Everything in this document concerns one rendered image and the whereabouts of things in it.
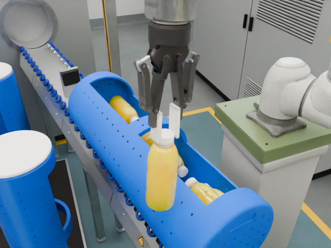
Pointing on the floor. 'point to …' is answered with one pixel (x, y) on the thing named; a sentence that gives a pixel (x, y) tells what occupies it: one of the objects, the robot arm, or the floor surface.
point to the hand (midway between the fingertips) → (165, 123)
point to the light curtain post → (111, 36)
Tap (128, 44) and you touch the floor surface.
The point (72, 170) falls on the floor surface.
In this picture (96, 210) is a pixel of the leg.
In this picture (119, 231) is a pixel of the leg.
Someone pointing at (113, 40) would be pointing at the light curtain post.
